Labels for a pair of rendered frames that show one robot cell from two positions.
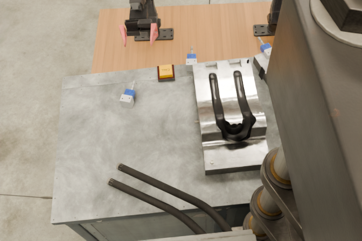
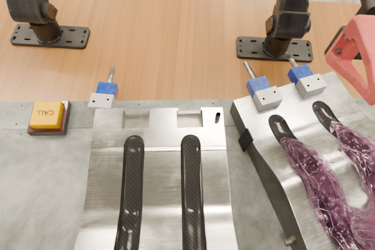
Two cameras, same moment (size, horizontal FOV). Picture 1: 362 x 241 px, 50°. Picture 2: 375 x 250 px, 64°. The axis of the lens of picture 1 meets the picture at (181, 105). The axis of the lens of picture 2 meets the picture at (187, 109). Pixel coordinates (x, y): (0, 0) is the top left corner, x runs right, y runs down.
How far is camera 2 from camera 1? 1.19 m
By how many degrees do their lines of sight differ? 3
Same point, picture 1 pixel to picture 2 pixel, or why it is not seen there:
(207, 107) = (100, 234)
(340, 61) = not seen: outside the picture
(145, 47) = (28, 58)
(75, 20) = not seen: hidden behind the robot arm
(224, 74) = (161, 142)
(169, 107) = (37, 200)
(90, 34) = not seen: hidden behind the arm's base
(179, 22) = (104, 18)
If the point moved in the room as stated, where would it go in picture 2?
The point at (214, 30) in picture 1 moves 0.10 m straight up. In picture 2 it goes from (165, 39) to (163, 11)
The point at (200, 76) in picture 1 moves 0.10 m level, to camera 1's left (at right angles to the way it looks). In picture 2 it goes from (106, 140) to (53, 142)
